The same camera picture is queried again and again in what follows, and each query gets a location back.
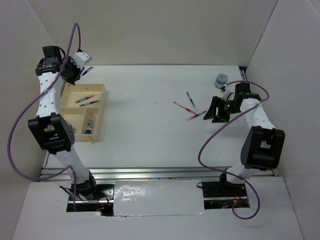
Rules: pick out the blue pen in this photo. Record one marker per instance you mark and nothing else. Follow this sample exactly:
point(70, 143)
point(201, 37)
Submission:
point(89, 103)
point(87, 70)

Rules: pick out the blue cap glue bottle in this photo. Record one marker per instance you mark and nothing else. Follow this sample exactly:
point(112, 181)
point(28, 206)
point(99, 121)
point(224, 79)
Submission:
point(90, 125)

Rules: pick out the aluminium front rail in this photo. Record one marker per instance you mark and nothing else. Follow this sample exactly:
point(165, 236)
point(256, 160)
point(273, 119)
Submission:
point(163, 173)

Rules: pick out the red pen with clip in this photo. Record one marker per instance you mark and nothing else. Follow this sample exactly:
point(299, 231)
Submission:
point(185, 108)

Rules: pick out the dark green pen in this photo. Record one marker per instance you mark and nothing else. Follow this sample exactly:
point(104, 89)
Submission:
point(191, 100)

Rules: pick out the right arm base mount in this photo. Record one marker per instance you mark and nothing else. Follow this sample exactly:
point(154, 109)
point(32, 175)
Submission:
point(217, 196)

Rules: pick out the white foil cover sheet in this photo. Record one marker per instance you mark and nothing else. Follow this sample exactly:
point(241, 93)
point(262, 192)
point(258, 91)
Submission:
point(157, 198)

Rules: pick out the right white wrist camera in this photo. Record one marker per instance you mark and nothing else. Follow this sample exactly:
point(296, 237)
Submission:
point(228, 95)

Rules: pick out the cream compartment organizer tray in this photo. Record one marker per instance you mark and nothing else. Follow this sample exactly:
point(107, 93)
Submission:
point(75, 95)

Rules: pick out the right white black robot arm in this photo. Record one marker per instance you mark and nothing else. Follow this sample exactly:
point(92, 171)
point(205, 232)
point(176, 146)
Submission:
point(230, 177)

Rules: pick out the blue white tape roll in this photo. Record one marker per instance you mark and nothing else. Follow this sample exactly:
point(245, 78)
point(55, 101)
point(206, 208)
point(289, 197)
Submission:
point(72, 129)
point(221, 80)

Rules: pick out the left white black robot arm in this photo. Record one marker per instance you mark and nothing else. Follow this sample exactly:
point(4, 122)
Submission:
point(52, 132)

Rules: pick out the yellow pen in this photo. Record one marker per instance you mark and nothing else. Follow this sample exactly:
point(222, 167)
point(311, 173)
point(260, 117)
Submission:
point(80, 100)

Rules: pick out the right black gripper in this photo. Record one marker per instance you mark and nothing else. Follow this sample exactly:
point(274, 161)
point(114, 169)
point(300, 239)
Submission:
point(216, 101)

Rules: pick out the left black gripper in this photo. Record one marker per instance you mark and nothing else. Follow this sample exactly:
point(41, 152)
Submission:
point(73, 81)

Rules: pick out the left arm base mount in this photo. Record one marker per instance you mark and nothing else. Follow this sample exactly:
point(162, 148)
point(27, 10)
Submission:
point(102, 201)

